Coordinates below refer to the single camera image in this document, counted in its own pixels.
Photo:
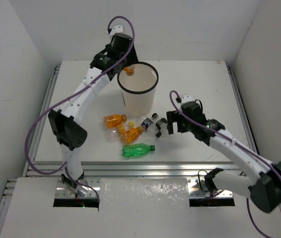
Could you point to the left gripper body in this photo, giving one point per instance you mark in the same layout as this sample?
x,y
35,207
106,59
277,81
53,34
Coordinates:
x,y
131,60

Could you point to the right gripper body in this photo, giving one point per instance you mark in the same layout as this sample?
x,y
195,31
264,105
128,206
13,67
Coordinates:
x,y
183,125

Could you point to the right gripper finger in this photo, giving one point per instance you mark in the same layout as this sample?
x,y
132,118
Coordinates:
x,y
172,115
170,125

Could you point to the clear bottle black label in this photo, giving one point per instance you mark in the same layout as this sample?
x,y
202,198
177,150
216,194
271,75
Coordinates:
x,y
161,124

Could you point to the orange juice bottle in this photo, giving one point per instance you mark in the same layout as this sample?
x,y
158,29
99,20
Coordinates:
x,y
129,70
131,135
114,120

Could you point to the clear bottle blue label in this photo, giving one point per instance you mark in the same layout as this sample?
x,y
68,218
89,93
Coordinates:
x,y
148,125

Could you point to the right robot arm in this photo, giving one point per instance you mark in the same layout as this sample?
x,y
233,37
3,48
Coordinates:
x,y
262,183

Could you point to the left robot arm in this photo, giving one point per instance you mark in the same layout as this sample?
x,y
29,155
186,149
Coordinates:
x,y
66,121

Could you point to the white bin with black rim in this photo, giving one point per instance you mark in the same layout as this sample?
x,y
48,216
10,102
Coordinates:
x,y
138,90

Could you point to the green plastic bottle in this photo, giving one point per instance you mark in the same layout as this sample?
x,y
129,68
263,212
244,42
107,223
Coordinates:
x,y
137,150

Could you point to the clear bottle yellow cap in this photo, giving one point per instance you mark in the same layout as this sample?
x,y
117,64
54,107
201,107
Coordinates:
x,y
114,133

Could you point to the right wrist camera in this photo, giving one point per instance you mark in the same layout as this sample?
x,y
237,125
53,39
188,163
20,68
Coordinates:
x,y
184,98

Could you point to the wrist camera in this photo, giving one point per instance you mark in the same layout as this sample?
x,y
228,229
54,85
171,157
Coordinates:
x,y
115,29
184,98

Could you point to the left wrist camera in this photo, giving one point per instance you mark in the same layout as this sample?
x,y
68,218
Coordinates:
x,y
115,29

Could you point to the right aluminium side rail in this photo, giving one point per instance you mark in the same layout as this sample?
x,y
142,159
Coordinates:
x,y
246,124

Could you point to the aluminium side rail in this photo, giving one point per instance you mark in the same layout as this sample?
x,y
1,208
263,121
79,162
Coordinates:
x,y
246,124
34,133

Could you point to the left aluminium side rail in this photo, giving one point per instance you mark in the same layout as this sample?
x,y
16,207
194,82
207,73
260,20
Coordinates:
x,y
34,133

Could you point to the aluminium front rail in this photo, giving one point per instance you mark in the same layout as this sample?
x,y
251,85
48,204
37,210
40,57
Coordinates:
x,y
153,169

